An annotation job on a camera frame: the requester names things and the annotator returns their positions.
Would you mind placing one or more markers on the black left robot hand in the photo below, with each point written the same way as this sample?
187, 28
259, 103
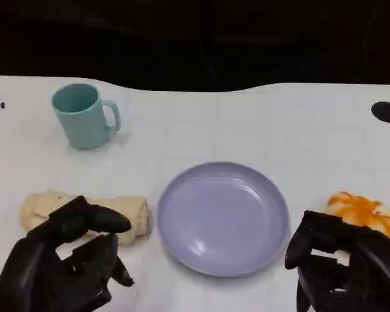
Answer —
39, 266

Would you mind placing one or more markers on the lilac plate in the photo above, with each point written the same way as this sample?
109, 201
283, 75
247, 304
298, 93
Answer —
222, 219

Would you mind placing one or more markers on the pale green mug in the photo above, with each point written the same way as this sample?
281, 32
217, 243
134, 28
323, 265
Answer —
81, 125

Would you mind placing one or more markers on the orange and white bread roll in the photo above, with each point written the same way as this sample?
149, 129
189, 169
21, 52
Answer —
360, 208

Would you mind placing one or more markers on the beige towel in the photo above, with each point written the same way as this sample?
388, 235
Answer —
130, 211

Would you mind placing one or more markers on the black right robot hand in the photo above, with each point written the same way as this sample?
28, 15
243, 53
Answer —
370, 260

